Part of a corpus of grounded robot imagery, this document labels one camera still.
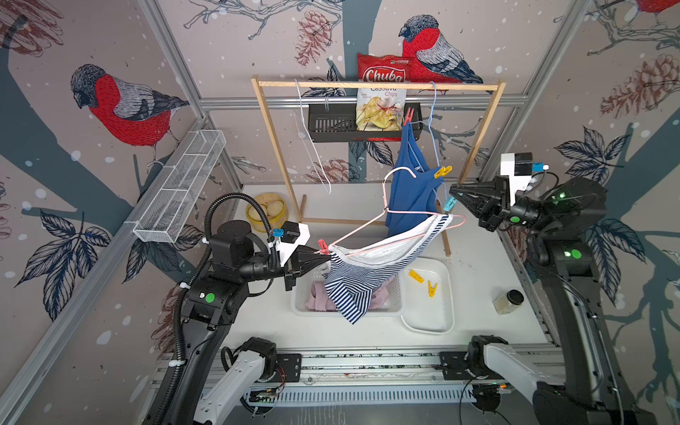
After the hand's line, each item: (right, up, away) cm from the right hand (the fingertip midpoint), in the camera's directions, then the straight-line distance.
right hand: (451, 190), depth 53 cm
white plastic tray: (+5, -37, +32) cm, 49 cm away
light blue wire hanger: (+13, +32, +56) cm, 66 cm away
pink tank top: (-30, -33, +26) cm, 51 cm away
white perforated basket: (-37, -30, +31) cm, 57 cm away
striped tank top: (-19, -20, +13) cm, 30 cm away
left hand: (-25, -13, +2) cm, 29 cm away
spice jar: (+27, -32, +24) cm, 48 cm away
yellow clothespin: (+7, -32, +34) cm, 48 cm away
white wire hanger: (-30, +3, +67) cm, 73 cm away
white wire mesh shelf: (-72, +3, +25) cm, 77 cm away
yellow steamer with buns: (-51, -4, +52) cm, 74 cm away
